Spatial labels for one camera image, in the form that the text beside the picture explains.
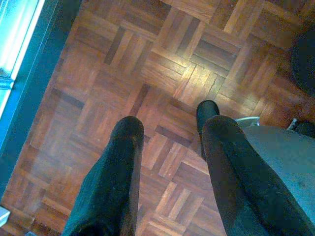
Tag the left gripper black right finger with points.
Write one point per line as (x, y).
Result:
(236, 177)

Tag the black waste bin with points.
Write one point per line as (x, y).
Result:
(305, 61)

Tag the black left robot foot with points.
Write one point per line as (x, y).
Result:
(206, 110)

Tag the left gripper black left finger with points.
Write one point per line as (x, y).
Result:
(115, 172)

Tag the frosted glass sliding door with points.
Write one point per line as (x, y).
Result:
(14, 37)

